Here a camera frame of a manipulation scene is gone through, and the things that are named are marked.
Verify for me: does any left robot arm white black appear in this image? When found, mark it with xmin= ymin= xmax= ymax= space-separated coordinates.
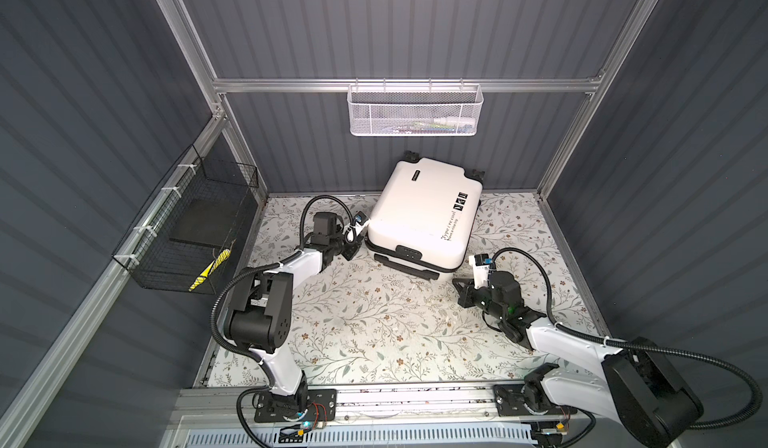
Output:
xmin=211 ymin=211 xmax=370 ymax=399

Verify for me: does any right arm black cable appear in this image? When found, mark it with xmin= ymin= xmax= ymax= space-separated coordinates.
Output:
xmin=491 ymin=246 xmax=764 ymax=448

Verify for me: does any white ventilation grille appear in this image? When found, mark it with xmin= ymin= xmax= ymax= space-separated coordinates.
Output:
xmin=179 ymin=426 xmax=535 ymax=448

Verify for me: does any black pad in basket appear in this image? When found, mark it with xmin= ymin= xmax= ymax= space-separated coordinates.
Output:
xmin=169 ymin=199 xmax=238 ymax=248

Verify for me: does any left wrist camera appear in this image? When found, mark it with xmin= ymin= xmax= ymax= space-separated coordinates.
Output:
xmin=345 ymin=211 xmax=370 ymax=243

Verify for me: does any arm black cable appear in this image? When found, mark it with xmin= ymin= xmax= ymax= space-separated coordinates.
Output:
xmin=491 ymin=246 xmax=764 ymax=448
xmin=209 ymin=193 xmax=355 ymax=448

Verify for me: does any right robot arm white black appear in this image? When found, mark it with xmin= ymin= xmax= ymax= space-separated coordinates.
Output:
xmin=452 ymin=271 xmax=704 ymax=447

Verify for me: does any black wire basket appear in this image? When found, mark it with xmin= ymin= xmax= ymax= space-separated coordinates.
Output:
xmin=113 ymin=148 xmax=260 ymax=295

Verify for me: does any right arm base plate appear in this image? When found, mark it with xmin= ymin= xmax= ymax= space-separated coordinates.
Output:
xmin=492 ymin=383 xmax=577 ymax=418

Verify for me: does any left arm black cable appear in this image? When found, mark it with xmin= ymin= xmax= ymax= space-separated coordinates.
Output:
xmin=209 ymin=193 xmax=355 ymax=448

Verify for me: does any yellow black striped item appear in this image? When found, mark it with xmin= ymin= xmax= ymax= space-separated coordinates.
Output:
xmin=188 ymin=248 xmax=231 ymax=292

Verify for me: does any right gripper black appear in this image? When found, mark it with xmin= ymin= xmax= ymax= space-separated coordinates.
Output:
xmin=452 ymin=276 xmax=505 ymax=323

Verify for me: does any white wire basket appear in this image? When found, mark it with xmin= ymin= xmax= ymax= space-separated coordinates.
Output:
xmin=346 ymin=83 xmax=484 ymax=137

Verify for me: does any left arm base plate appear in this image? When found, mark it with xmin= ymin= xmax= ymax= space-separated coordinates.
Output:
xmin=251 ymin=389 xmax=338 ymax=423

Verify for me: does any floral table mat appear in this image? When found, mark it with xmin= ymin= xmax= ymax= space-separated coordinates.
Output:
xmin=286 ymin=192 xmax=607 ymax=385

